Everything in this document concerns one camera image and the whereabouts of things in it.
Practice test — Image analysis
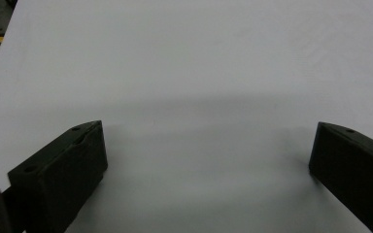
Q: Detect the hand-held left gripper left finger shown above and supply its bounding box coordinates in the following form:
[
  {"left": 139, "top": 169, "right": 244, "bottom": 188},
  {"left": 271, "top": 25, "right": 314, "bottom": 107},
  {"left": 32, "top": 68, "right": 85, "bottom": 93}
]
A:
[{"left": 7, "top": 119, "right": 109, "bottom": 233}]

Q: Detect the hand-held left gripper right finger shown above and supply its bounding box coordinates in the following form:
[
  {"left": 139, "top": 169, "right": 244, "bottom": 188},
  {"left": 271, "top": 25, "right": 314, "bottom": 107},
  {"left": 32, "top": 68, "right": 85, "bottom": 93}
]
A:
[{"left": 308, "top": 121, "right": 373, "bottom": 233}]

